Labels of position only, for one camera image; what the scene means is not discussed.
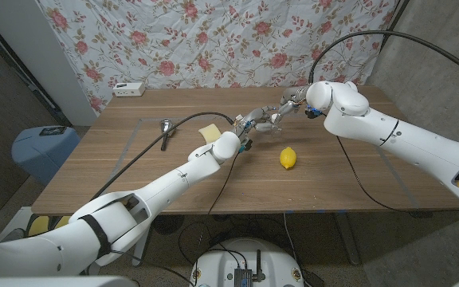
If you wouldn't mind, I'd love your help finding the clear medicine bottle white cap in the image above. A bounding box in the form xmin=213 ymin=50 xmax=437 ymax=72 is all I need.
xmin=259 ymin=115 xmax=284 ymax=136

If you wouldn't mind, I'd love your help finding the black stand pole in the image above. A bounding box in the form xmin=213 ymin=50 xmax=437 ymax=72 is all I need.
xmin=379 ymin=0 xmax=410 ymax=51
xmin=0 ymin=14 xmax=73 ymax=128

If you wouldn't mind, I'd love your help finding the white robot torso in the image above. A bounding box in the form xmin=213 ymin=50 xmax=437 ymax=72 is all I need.
xmin=0 ymin=274 xmax=139 ymax=287

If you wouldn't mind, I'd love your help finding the white power strip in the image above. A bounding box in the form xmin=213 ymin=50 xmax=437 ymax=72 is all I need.
xmin=112 ymin=81 xmax=147 ymax=98

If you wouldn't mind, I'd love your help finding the grey table leg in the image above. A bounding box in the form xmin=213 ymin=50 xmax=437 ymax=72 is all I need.
xmin=332 ymin=213 xmax=361 ymax=266

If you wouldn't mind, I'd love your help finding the black round floor fan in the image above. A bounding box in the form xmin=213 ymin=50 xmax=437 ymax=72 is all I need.
xmin=153 ymin=214 xmax=186 ymax=235

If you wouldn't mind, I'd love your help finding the yellow and white floor object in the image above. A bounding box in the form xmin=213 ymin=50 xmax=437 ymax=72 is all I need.
xmin=6 ymin=206 xmax=71 ymax=237

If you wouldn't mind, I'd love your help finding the black device on bin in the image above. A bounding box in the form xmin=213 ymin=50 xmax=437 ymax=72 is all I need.
xmin=38 ymin=125 xmax=68 ymax=137

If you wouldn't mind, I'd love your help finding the looped black floor cable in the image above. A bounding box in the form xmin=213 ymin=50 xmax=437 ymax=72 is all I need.
xmin=178 ymin=221 xmax=250 ymax=272

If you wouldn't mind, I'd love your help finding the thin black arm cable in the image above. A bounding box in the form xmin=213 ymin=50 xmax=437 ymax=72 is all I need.
xmin=205 ymin=149 xmax=241 ymax=216
xmin=335 ymin=135 xmax=459 ymax=213

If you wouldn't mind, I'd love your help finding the floral backdrop cloth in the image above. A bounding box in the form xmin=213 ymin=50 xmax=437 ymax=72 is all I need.
xmin=37 ymin=0 xmax=398 ymax=115

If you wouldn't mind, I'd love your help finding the white table leg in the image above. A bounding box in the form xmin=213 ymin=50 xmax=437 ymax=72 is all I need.
xmin=131 ymin=226 xmax=153 ymax=267

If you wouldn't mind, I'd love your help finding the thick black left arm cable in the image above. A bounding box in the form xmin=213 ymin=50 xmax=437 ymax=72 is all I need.
xmin=89 ymin=112 xmax=235 ymax=201

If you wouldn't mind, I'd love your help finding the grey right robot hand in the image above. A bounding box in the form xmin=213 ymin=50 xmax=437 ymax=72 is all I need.
xmin=269 ymin=85 xmax=311 ymax=124

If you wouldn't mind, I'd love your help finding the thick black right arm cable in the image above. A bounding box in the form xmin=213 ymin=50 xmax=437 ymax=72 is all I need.
xmin=308 ymin=29 xmax=459 ymax=85

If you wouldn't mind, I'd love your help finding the blue bin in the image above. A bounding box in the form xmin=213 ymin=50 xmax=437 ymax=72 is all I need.
xmin=11 ymin=125 xmax=82 ymax=187

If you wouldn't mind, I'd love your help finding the black electronics box with antenna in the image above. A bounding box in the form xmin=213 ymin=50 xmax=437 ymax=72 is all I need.
xmin=233 ymin=250 xmax=266 ymax=287

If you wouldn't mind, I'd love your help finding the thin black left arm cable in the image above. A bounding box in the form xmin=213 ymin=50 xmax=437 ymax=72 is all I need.
xmin=205 ymin=149 xmax=241 ymax=216

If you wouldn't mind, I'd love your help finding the yellow sponge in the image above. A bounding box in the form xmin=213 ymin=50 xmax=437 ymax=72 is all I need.
xmin=198 ymin=123 xmax=222 ymax=144

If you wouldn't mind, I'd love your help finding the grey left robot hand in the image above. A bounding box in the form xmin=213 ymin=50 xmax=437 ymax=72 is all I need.
xmin=233 ymin=105 xmax=284 ymax=140

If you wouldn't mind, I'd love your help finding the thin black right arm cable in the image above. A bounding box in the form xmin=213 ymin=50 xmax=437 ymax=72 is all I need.
xmin=335 ymin=135 xmax=459 ymax=213

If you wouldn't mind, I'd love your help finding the straight black floor cable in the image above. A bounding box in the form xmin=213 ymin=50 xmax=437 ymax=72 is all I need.
xmin=283 ymin=213 xmax=308 ymax=280

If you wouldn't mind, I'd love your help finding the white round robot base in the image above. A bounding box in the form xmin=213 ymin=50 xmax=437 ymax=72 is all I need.
xmin=188 ymin=238 xmax=305 ymax=287

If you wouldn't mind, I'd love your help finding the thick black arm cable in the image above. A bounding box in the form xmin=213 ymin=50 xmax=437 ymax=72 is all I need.
xmin=308 ymin=29 xmax=459 ymax=85
xmin=89 ymin=112 xmax=235 ymax=201

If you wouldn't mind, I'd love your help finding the yellow lemon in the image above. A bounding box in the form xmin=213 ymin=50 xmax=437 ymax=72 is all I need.
xmin=279 ymin=147 xmax=297 ymax=170

